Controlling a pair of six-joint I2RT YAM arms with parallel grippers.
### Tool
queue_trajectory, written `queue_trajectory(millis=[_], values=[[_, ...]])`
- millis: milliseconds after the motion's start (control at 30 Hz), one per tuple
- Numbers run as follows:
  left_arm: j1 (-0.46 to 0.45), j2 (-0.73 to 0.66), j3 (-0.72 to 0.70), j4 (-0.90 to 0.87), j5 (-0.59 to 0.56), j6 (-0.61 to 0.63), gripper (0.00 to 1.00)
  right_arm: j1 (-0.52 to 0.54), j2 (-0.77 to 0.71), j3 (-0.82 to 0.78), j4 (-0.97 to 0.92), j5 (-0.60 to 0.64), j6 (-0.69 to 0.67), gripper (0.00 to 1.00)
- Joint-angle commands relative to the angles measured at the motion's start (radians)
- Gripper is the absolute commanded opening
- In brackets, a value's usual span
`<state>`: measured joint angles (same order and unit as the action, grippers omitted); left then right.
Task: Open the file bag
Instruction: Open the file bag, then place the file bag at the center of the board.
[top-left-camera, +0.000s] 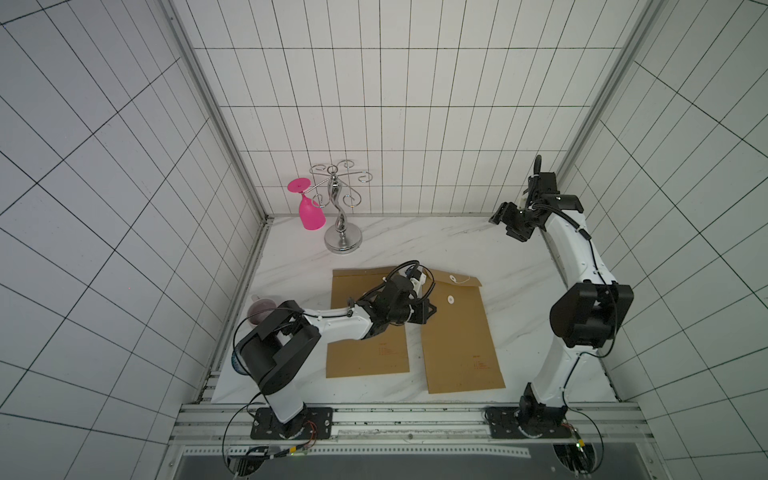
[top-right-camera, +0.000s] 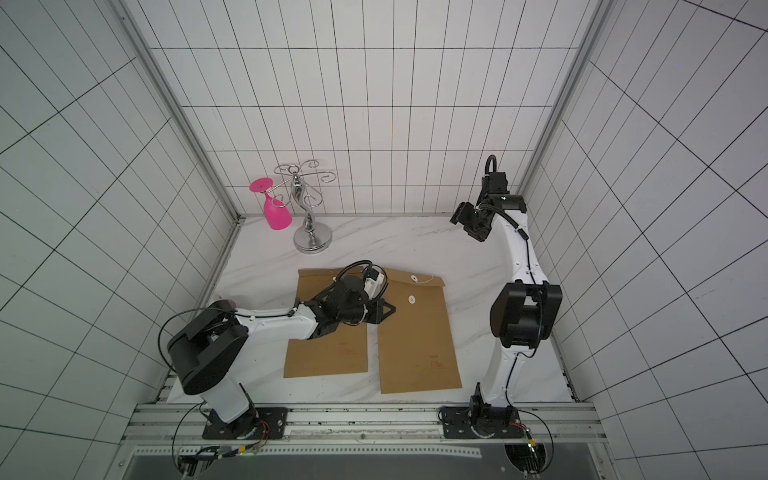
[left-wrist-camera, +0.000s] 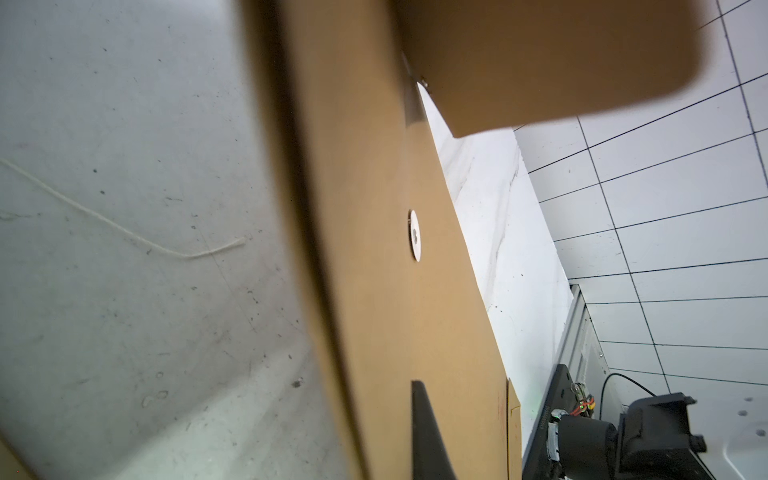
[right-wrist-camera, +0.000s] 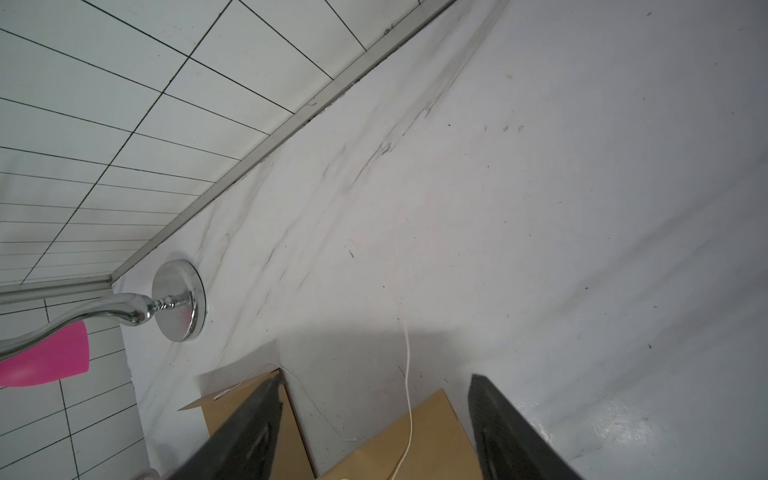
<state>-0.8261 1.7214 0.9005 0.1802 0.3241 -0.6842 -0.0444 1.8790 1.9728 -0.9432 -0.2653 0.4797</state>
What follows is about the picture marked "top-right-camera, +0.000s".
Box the brown file bag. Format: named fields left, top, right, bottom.
left=283, top=269, right=368, bottom=378
left=377, top=269, right=462, bottom=394

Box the chrome glass rack stand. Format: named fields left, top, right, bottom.
left=273, top=159, right=337, bottom=254

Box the pink wine glass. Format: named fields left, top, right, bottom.
left=249, top=177, right=292, bottom=231

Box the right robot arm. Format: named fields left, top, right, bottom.
left=438, top=167, right=563, bottom=440

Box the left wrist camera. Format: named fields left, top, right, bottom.
left=363, top=265, right=388, bottom=300

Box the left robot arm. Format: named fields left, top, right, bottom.
left=166, top=262, right=396, bottom=440

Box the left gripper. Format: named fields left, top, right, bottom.
left=340, top=298, right=396, bottom=324

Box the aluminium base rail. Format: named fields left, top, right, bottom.
left=123, top=403, right=607, bottom=447

